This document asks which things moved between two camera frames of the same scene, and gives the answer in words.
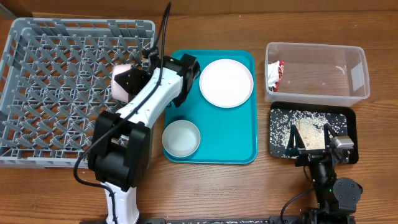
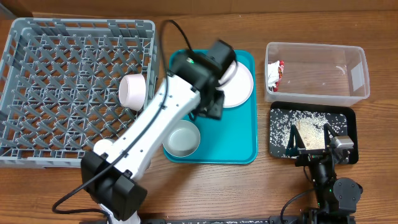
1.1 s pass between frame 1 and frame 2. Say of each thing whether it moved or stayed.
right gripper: stayed
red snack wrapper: stayed
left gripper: moved
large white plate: stayed
